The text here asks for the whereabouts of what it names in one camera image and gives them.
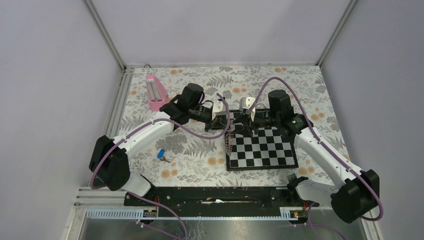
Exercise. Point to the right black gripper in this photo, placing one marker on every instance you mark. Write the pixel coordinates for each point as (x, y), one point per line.
(246, 128)

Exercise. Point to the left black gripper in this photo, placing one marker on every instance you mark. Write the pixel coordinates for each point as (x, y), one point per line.
(219, 123)

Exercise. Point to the blue headed key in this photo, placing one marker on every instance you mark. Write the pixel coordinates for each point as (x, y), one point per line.
(161, 156)

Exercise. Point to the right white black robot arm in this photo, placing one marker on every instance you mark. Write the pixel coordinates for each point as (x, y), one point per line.
(355, 191)

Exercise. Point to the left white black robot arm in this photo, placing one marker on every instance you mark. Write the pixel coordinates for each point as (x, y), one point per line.
(109, 163)

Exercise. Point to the black white chessboard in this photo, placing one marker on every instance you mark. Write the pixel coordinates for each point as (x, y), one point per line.
(265, 150)

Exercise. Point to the floral patterned table mat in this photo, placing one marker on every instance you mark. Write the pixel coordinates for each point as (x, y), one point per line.
(196, 162)

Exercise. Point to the pink metronome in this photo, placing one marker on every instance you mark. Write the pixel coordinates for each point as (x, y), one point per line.
(157, 93)

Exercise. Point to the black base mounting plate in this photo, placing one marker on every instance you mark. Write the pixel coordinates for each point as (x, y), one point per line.
(220, 199)

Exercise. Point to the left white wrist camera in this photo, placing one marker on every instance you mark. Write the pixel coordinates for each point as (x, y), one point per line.
(218, 109)

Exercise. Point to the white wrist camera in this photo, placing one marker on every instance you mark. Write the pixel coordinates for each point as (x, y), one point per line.
(247, 106)
(218, 109)

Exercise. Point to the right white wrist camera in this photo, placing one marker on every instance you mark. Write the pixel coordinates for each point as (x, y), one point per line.
(247, 106)

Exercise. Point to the grey slotted cable duct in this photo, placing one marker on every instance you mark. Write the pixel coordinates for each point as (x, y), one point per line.
(160, 214)

